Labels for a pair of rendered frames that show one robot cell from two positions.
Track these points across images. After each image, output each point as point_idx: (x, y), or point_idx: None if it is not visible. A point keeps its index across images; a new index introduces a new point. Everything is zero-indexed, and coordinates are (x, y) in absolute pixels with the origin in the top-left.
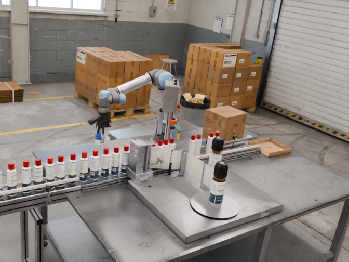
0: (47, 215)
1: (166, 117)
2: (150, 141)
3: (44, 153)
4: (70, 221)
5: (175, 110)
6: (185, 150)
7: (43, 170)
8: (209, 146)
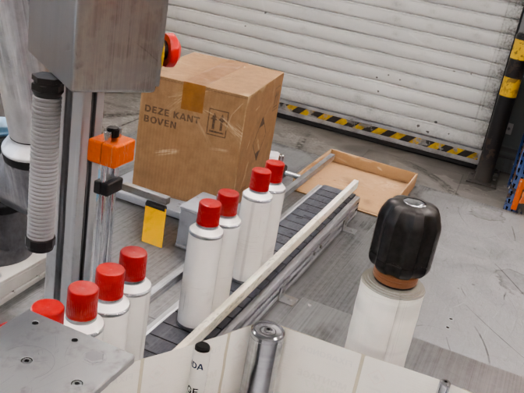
0: None
1: (29, 127)
2: (83, 346)
3: None
4: None
5: (155, 76)
6: (171, 285)
7: None
8: (256, 235)
